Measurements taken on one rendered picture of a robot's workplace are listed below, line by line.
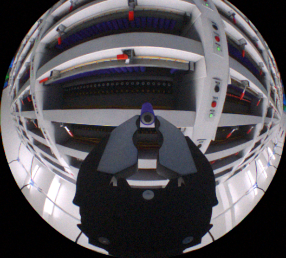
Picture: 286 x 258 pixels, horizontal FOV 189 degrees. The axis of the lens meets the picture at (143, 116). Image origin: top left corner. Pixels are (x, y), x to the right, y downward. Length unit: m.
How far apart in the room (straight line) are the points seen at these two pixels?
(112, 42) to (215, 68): 0.25
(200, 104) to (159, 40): 0.18
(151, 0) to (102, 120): 0.38
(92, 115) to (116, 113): 0.07
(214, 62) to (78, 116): 0.40
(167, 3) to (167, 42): 0.17
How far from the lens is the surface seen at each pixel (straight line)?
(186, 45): 0.25
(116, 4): 0.35
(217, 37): 0.31
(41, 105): 0.52
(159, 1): 0.34
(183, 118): 0.27
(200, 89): 0.26
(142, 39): 0.23
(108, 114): 0.26
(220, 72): 0.29
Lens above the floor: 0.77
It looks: 27 degrees up
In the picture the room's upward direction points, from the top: 179 degrees counter-clockwise
